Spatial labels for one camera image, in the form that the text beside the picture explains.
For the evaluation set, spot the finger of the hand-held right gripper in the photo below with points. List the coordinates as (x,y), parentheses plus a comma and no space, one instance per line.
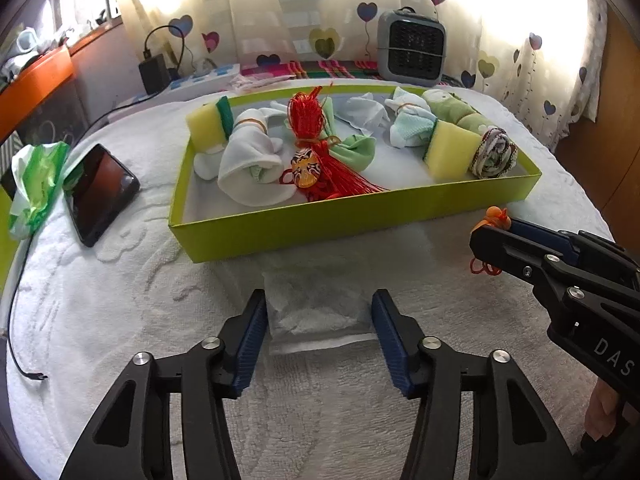
(542,239)
(505,250)

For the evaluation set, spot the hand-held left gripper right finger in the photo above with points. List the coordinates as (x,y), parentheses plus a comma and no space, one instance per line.
(392,345)

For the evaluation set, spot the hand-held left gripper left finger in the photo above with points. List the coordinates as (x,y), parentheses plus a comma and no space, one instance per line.
(250,345)

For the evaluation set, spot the small orange duck charm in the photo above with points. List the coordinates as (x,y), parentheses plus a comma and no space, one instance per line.
(497,217)

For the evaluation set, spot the green towel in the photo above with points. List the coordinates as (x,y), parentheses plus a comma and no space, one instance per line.
(495,155)

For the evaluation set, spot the yellow sponge with green pad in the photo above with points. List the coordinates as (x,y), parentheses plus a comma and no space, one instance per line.
(450,150)
(205,127)

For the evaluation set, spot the lime green cardboard box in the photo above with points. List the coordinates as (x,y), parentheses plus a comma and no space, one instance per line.
(215,205)

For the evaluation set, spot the white and mint sock bundle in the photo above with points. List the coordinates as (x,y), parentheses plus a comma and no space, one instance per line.
(407,130)

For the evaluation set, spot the light green cloth bundle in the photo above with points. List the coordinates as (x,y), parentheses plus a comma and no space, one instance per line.
(357,152)

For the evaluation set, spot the white towel bundle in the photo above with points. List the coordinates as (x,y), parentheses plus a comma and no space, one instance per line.
(245,160)

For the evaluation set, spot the red tassel mask ornament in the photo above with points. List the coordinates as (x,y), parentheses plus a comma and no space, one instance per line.
(305,115)

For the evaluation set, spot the person's right hand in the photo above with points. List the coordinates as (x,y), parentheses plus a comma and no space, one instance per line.
(602,410)

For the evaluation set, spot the brown wooden wardrobe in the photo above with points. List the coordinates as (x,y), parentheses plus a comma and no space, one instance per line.
(620,135)

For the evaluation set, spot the black smartphone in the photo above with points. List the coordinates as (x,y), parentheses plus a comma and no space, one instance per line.
(100,190)

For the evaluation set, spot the small grey desk fan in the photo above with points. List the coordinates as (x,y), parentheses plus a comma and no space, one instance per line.
(410,50)

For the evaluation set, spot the colourful striped blanket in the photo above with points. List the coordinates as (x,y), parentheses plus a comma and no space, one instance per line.
(325,69)

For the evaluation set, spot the lime green striped box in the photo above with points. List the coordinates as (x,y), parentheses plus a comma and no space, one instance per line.
(4,250)

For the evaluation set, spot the green and white plastic bag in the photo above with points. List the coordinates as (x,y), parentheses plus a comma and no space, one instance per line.
(35,185)

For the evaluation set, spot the white and blue power strip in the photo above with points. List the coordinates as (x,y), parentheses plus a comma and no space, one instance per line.
(210,76)

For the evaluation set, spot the black charger adapter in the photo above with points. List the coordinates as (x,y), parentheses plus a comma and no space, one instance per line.
(155,74)

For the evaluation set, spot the dark glass cabinet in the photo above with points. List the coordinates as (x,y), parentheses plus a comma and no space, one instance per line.
(50,120)

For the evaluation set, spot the heart print curtain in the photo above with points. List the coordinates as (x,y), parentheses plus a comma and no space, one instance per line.
(300,10)

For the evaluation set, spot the orange shelf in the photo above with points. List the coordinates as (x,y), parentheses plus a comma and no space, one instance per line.
(40,77)

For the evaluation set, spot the pile of bags and bottles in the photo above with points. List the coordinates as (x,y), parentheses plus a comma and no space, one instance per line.
(25,42)

